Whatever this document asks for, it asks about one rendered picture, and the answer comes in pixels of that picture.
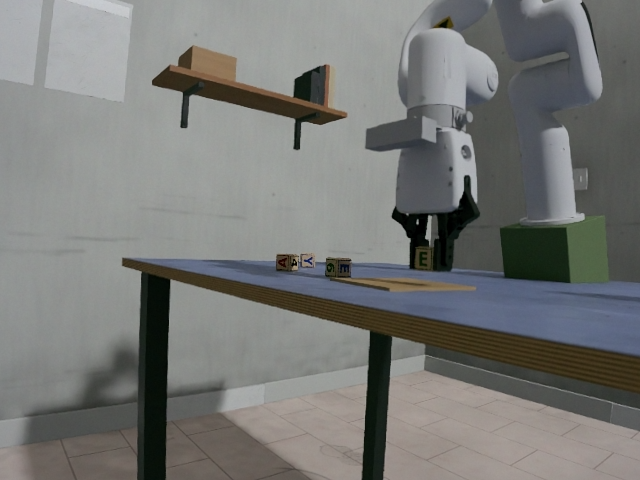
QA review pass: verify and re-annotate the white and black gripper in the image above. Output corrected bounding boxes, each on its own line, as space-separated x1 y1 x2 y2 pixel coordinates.
391 128 480 272

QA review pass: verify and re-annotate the tan square mat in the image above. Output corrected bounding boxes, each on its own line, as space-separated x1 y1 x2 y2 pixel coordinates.
330 278 476 291

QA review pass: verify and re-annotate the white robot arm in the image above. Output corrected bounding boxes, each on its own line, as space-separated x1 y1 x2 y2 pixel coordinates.
365 0 602 227

